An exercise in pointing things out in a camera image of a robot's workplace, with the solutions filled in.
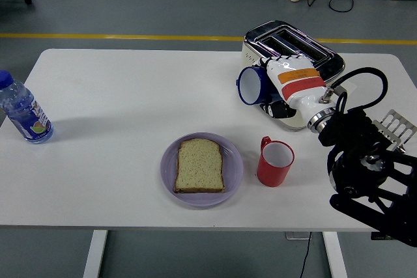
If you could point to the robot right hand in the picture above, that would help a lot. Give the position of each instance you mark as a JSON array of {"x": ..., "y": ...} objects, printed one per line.
[{"x": 299, "y": 86}]

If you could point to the blue enamel mug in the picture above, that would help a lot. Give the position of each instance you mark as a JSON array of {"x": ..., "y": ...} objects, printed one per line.
[{"x": 249, "y": 84}]

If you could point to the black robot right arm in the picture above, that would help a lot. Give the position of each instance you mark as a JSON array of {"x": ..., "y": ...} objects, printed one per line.
[{"x": 358, "y": 134}]

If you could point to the slice of bread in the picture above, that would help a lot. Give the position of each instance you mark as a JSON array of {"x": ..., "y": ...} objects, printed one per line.
[{"x": 198, "y": 167}]

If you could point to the cream and chrome toaster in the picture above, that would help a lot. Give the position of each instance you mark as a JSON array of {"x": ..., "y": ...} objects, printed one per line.
[{"x": 329, "y": 60}]

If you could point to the white paper card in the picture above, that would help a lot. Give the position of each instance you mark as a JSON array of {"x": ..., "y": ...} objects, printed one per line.
[{"x": 351, "y": 86}]

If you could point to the red enamel mug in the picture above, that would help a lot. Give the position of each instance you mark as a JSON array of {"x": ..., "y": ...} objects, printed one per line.
[{"x": 272, "y": 177}]

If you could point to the silver metal toast rack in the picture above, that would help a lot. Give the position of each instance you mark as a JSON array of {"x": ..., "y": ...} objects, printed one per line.
[{"x": 395, "y": 125}]

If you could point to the purple round plate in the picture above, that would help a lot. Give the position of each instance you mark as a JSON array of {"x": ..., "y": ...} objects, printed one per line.
[{"x": 233, "y": 167}]

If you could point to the grey under-table socket box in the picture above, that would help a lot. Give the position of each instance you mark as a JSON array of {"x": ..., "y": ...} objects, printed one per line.
[{"x": 294, "y": 236}]

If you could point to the black table control panel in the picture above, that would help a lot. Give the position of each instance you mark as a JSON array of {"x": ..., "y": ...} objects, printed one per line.
[{"x": 378, "y": 236}]

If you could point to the white table leg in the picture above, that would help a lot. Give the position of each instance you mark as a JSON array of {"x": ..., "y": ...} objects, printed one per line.
[
  {"x": 94, "y": 255},
  {"x": 335, "y": 255}
]

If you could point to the yellow floor tape line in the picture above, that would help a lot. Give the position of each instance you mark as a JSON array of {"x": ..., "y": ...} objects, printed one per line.
[{"x": 130, "y": 36}]

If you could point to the blue-capped water bottle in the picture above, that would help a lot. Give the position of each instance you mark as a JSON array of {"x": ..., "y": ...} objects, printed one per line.
[{"x": 26, "y": 115}]

